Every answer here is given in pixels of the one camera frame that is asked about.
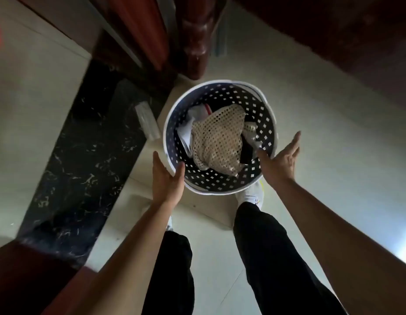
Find person's right hand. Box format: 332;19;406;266
257;131;302;186

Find person's left hand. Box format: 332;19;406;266
152;151;186;207

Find dark red wooden post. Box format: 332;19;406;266
176;0;228;81

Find dark wooden furniture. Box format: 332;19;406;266
232;0;406;113

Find black garment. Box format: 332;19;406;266
239;133;261;165

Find white plastic strip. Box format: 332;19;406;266
134;100;161;141

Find red-brown wooden door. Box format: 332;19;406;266
0;240;103;315

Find white right shoe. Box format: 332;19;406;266
235;180;265;211

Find beige mesh garment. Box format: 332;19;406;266
190;104;247;177

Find black trousers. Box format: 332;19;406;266
150;202;347;315

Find person's left forearm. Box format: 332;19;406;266
42;201;177;315

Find person's right forearm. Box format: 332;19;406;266
272;177;406;315

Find white perforated laundry basket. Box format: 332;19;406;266
163;79;278;196

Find white garment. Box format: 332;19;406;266
176;104;213;158

